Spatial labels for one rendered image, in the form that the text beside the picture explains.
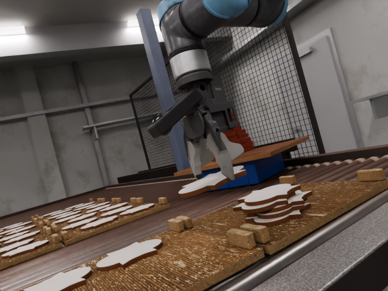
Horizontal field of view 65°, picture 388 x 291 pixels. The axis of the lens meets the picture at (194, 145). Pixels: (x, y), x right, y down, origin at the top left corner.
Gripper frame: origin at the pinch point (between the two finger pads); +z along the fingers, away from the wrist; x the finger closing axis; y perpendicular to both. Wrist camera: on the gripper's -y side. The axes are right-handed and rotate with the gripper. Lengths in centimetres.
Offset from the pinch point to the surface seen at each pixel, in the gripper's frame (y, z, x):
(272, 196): 12.5, 7.2, -1.2
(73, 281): -26.4, 11.0, 12.4
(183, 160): 88, -2, 177
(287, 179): 40.0, 10.1, 20.4
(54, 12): 56, -237, 365
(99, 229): -11, 12, 64
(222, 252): -4.1, 12.0, -3.8
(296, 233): 7.9, 12.5, -9.8
